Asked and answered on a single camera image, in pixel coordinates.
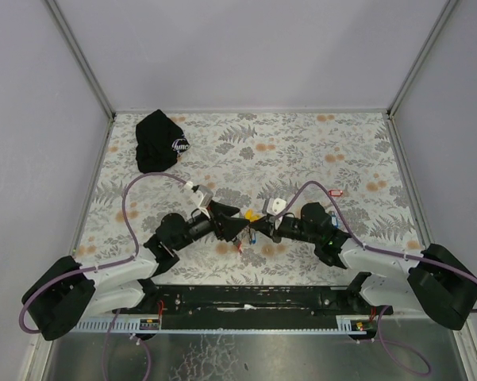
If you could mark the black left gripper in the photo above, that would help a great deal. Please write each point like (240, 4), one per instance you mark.
(217, 221)

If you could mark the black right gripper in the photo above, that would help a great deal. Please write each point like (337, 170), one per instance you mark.
(270, 226)

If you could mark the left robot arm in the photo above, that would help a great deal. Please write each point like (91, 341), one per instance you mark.
(70, 291)

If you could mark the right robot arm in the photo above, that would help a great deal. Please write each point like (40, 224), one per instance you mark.
(433, 280)

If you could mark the yellow key tag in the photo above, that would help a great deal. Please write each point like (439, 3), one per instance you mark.
(252, 216)

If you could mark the blue key tag right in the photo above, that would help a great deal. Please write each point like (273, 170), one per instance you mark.
(334, 219)

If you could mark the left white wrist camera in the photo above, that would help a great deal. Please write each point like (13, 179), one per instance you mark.
(200, 195)

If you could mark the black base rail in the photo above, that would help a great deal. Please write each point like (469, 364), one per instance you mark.
(251, 307)

